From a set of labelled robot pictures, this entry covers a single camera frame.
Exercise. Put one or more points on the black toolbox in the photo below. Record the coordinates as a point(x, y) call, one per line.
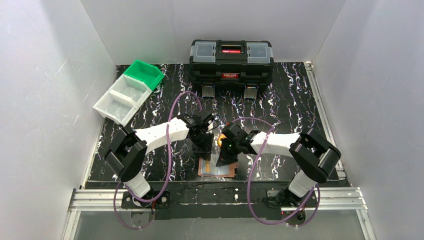
point(230, 65)

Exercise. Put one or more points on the yellow tape measure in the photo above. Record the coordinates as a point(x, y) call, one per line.
point(220, 139)

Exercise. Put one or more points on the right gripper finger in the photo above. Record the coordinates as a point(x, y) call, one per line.
point(224, 157)
point(231, 156)

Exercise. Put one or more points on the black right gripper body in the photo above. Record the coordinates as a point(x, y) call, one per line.
point(227, 151)

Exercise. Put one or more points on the white bin front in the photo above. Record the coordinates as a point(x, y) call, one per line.
point(116, 107)

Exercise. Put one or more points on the white bin near green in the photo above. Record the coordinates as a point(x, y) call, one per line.
point(131, 90)

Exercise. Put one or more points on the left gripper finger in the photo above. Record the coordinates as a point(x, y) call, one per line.
point(206, 142)
point(199, 152)

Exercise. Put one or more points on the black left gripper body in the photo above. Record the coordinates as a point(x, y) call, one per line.
point(202, 141)

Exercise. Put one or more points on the green plastic bin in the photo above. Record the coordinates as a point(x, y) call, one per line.
point(147, 73)

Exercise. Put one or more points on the pink leather card holder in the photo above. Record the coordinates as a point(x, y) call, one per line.
point(208, 168)

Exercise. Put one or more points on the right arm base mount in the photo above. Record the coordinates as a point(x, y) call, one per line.
point(289, 202)

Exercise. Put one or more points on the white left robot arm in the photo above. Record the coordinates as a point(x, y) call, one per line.
point(126, 152)

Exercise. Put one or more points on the aluminium frame rail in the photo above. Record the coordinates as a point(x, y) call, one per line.
point(208, 202)

